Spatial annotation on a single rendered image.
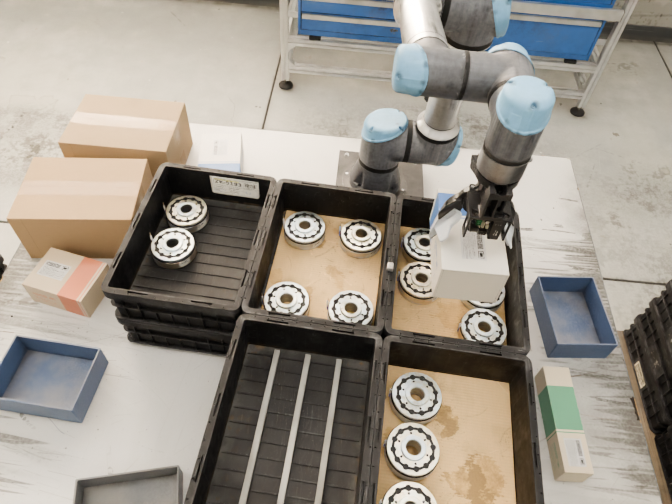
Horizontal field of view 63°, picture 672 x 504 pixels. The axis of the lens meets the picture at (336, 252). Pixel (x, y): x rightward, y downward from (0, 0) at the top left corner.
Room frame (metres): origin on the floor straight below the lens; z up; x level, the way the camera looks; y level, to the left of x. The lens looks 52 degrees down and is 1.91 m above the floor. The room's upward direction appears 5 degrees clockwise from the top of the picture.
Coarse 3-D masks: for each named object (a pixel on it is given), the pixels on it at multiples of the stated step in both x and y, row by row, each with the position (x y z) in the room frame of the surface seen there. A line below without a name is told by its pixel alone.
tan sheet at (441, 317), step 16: (400, 240) 0.90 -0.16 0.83; (400, 256) 0.85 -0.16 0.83; (400, 304) 0.70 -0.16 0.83; (416, 304) 0.71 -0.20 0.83; (432, 304) 0.71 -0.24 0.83; (448, 304) 0.72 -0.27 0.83; (400, 320) 0.66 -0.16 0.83; (416, 320) 0.66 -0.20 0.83; (432, 320) 0.67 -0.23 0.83; (448, 320) 0.67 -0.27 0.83; (448, 336) 0.63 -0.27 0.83
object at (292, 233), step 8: (296, 216) 0.92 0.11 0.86; (304, 216) 0.92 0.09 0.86; (312, 216) 0.93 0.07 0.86; (288, 224) 0.89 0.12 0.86; (320, 224) 0.90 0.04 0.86; (288, 232) 0.87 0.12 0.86; (296, 232) 0.87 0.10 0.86; (312, 232) 0.87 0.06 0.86; (320, 232) 0.88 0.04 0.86; (296, 240) 0.84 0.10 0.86; (304, 240) 0.85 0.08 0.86; (312, 240) 0.85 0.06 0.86
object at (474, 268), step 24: (456, 192) 0.78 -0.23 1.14; (432, 216) 0.76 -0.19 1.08; (432, 240) 0.71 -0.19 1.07; (456, 240) 0.65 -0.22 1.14; (480, 240) 0.66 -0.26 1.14; (504, 240) 0.66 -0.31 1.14; (432, 264) 0.65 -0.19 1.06; (456, 264) 0.60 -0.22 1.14; (480, 264) 0.60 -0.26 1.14; (504, 264) 0.61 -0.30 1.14; (432, 288) 0.60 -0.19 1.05; (456, 288) 0.59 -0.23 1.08; (480, 288) 0.58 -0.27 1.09
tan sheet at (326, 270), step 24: (288, 216) 0.95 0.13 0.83; (336, 240) 0.88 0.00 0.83; (288, 264) 0.79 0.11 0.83; (312, 264) 0.80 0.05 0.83; (336, 264) 0.80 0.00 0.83; (360, 264) 0.81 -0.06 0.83; (312, 288) 0.73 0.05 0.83; (336, 288) 0.73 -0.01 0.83; (360, 288) 0.74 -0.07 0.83; (312, 312) 0.66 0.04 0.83
